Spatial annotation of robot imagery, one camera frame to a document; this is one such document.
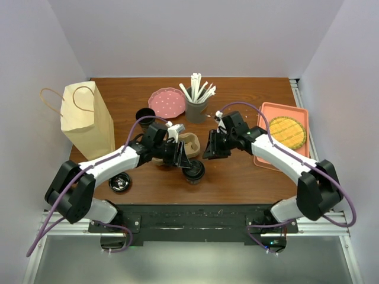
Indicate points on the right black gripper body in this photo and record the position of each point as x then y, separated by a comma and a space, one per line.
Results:
225, 143

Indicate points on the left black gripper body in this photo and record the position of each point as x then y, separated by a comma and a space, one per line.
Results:
166, 152

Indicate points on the black coffee cup lid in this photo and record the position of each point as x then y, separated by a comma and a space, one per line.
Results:
196, 166

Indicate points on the black coffee cup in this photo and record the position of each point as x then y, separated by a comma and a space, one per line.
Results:
145, 117
193, 178

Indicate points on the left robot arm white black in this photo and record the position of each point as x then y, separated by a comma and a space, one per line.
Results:
71, 192

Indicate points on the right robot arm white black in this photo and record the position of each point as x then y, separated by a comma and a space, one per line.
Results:
317, 183

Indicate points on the cardboard two-cup carrier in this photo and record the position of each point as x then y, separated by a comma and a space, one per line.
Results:
192, 146

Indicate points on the grey utensil holder can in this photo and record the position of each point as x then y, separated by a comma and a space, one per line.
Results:
195, 113

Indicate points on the pink polka dot plate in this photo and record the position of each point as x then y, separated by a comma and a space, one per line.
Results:
167, 102

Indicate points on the white wrapped straws bundle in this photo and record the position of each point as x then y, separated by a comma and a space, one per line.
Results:
200, 92

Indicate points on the black cup lid on table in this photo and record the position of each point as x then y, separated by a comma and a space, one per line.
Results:
120, 183

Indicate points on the orange plastic tray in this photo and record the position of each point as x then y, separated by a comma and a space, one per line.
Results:
272, 110

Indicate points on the yellow woven coaster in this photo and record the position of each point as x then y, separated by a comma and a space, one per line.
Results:
288, 132

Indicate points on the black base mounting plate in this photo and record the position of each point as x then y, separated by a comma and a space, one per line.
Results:
238, 223

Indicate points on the beige paper bag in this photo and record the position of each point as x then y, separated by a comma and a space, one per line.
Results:
85, 119

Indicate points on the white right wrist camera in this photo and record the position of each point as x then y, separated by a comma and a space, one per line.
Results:
221, 127

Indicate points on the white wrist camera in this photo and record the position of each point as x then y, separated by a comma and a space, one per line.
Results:
174, 130
221, 127

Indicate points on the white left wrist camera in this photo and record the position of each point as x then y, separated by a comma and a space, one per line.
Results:
174, 130

